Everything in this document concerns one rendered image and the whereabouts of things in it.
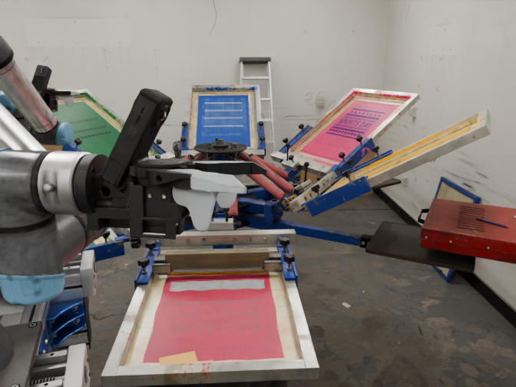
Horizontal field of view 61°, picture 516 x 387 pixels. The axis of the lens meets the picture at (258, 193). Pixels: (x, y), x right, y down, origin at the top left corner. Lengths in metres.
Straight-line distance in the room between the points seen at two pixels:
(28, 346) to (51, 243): 0.44
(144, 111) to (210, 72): 5.24
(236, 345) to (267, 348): 0.09
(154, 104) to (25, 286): 0.28
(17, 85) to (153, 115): 0.93
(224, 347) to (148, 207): 0.97
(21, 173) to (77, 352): 0.56
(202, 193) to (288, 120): 5.40
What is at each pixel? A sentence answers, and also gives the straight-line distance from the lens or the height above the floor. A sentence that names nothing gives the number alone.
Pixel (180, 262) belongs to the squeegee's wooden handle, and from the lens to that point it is 1.78.
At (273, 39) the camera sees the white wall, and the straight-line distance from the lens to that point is 5.74.
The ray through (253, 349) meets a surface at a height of 0.95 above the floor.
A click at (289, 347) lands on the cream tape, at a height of 0.96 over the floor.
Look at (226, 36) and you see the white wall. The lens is 5.72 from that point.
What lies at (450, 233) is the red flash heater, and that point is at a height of 1.10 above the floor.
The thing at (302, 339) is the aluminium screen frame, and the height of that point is 0.99.
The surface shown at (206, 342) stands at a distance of 1.44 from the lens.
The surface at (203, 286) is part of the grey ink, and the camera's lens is 1.73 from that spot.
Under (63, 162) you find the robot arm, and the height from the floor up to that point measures 1.69.
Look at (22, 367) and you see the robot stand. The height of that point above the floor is 1.26.
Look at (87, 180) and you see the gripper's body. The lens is 0.52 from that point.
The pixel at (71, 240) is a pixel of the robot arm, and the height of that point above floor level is 1.56.
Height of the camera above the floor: 1.80
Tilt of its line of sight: 18 degrees down
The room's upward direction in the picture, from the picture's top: straight up
